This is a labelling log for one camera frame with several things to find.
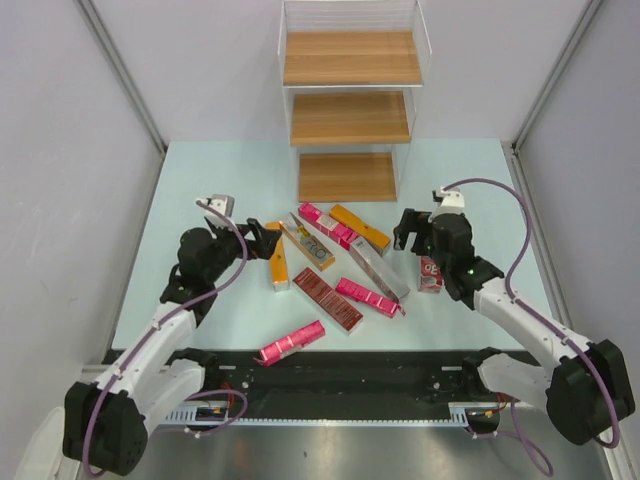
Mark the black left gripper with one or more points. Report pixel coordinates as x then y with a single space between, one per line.
264 241

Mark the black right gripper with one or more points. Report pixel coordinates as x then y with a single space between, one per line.
412 221

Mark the red silver 3D toothpaste box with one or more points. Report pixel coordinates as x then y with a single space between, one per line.
378 270

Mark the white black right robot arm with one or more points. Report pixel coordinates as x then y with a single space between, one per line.
582 385

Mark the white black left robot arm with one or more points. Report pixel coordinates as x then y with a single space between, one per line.
108 421

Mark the clear acrylic wooden shelf unit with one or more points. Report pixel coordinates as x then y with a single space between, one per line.
353 74

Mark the orange toothpaste box left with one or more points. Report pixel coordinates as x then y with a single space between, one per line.
278 268

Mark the orange toothpaste box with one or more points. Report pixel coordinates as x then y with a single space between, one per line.
278 268
378 240

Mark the orange toothpaste box right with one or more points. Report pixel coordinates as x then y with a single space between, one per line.
378 240

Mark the gold silver toothpaste box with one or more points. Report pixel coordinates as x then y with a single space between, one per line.
309 245

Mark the pink toothpaste box upper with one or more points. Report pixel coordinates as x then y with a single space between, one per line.
333 229

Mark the pink toothpaste box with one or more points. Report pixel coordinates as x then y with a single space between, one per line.
290 344
333 229
361 294

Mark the pink toothpaste box middle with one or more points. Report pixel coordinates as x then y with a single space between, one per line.
361 294

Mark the dark red toothpaste box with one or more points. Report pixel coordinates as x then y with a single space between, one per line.
345 315

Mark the pink toothpaste box lower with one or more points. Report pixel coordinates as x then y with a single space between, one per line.
290 344

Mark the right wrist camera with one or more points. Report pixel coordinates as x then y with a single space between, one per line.
448 199

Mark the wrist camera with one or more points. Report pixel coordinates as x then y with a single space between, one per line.
223 204
448 199

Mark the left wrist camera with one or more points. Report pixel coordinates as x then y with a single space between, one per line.
223 204

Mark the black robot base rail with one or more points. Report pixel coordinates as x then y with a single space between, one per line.
356 384

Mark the white slotted cable duct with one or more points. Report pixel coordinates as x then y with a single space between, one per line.
209 415

